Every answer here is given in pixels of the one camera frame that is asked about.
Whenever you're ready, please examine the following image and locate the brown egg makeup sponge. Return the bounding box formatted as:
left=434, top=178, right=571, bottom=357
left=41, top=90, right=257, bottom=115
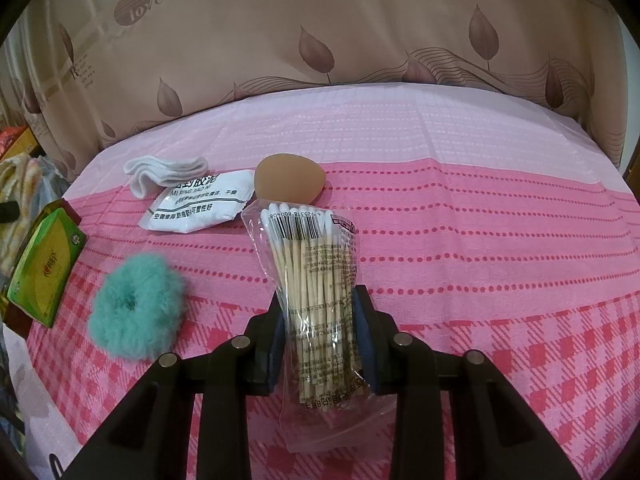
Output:
left=255, top=155, right=325, bottom=207

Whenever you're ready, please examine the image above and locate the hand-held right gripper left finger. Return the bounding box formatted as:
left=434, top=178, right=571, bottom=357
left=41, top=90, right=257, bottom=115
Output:
left=60, top=290, right=287, bottom=480

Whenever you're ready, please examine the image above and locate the orange white patterned cloth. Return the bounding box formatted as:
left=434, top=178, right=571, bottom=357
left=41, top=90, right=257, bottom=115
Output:
left=0, top=157, right=55, bottom=281

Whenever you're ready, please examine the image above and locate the beige leaf print curtain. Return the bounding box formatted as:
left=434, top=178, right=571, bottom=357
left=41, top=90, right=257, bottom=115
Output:
left=0, top=0, right=631, bottom=171

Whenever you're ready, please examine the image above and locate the teal fluffy scrunchie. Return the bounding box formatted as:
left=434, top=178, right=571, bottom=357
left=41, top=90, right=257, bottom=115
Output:
left=87, top=252, right=188, bottom=360

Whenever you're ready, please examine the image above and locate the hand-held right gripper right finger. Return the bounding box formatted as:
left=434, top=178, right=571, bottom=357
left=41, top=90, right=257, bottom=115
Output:
left=350, top=284, right=583, bottom=480

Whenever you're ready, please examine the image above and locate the pink checked blanket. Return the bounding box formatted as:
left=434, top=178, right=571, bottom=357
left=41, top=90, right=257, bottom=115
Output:
left=20, top=82, right=640, bottom=480

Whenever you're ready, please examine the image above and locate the white printed sachet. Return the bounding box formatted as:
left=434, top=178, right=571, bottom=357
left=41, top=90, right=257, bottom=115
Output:
left=139, top=169, right=257, bottom=235

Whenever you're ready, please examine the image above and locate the cotton swab packet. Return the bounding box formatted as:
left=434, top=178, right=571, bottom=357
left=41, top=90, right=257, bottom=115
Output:
left=241, top=199, right=396, bottom=443

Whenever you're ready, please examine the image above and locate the green tissue pack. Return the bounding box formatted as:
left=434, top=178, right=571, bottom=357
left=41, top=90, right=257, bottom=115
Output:
left=6, top=200, right=87, bottom=330

